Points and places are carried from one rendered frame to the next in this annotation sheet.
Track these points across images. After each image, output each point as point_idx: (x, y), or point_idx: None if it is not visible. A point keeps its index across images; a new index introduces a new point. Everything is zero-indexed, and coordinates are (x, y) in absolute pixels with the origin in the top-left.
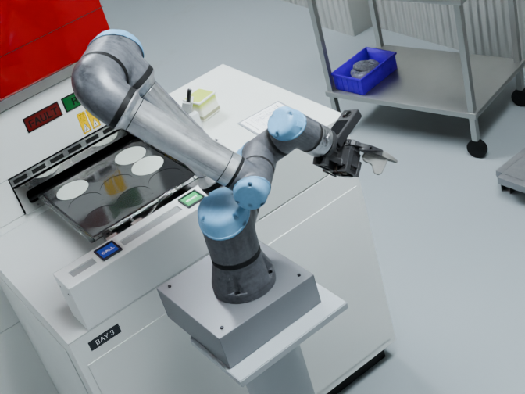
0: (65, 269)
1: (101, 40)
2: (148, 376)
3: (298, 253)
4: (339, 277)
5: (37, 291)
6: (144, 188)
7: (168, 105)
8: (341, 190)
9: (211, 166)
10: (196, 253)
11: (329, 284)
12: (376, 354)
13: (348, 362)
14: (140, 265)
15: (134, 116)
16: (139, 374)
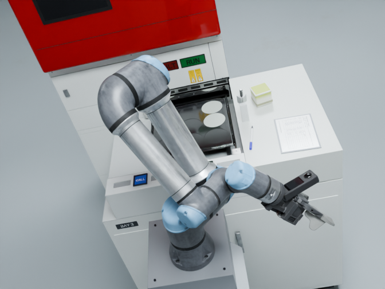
0: (114, 179)
1: (133, 64)
2: None
3: (277, 220)
4: (306, 241)
5: (116, 174)
6: (201, 136)
7: (169, 123)
8: (324, 194)
9: (166, 187)
10: None
11: (297, 242)
12: (323, 286)
13: (301, 284)
14: (156, 196)
15: (123, 133)
16: (148, 248)
